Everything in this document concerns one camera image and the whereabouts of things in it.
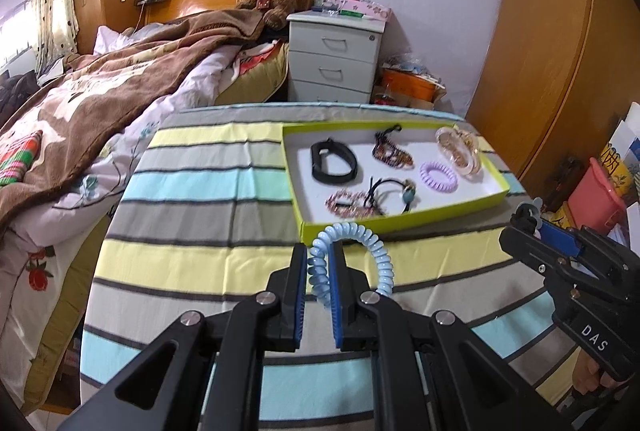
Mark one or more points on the yellow mattress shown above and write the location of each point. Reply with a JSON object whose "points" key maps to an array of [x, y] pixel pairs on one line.
{"points": [[255, 81]]}

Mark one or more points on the clear amber hair claw clip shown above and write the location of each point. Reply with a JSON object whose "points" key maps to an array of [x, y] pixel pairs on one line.
{"points": [[457, 151]]}

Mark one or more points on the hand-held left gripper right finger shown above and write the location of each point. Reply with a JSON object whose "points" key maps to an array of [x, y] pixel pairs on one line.
{"points": [[336, 296]]}

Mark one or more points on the orange plastic tub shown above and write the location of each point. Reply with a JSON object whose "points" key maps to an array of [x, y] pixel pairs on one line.
{"points": [[407, 86]]}

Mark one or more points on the pink patterned box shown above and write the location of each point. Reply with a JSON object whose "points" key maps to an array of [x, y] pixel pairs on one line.
{"points": [[367, 8]]}

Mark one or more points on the white tray with green rim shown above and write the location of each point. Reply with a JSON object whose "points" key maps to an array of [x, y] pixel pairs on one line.
{"points": [[305, 191]]}

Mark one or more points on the black wristband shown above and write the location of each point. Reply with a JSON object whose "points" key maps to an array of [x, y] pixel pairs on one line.
{"points": [[334, 175]]}

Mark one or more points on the person's right hand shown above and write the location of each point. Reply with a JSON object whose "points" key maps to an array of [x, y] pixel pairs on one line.
{"points": [[592, 376]]}

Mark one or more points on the grey three-drawer nightstand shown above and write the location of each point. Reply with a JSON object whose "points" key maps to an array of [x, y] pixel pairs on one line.
{"points": [[330, 56]]}

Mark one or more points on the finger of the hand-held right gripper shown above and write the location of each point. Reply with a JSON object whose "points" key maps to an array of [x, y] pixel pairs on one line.
{"points": [[525, 246], [562, 238]]}

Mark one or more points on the yellow printed box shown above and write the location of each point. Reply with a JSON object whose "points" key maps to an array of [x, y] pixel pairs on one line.
{"points": [[617, 166]]}

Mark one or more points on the white pillow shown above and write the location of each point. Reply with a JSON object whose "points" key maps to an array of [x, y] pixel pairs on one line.
{"points": [[112, 40]]}

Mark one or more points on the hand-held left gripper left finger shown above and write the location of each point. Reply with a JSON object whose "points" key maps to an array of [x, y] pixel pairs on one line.
{"points": [[300, 296]]}

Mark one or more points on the pink plastic bin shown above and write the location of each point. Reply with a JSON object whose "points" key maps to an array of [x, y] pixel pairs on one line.
{"points": [[595, 196]]}

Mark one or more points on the cardboard box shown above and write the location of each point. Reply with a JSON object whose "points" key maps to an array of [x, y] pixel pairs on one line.
{"points": [[427, 100]]}

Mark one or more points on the window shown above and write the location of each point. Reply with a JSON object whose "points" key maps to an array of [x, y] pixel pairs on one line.
{"points": [[15, 36]]}

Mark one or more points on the white floral quilt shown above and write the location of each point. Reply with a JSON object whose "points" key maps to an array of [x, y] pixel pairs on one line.
{"points": [[190, 86]]}

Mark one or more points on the brown fleece blanket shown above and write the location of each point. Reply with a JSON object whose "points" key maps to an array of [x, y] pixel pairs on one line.
{"points": [[100, 91]]}

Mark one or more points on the striped table cloth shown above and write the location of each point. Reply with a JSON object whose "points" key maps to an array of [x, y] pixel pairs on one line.
{"points": [[200, 211]]}

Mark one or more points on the clear plastic bag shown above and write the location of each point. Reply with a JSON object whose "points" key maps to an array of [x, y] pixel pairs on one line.
{"points": [[412, 68]]}

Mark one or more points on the large wooden wardrobe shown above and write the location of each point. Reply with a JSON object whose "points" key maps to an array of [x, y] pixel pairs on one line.
{"points": [[550, 51]]}

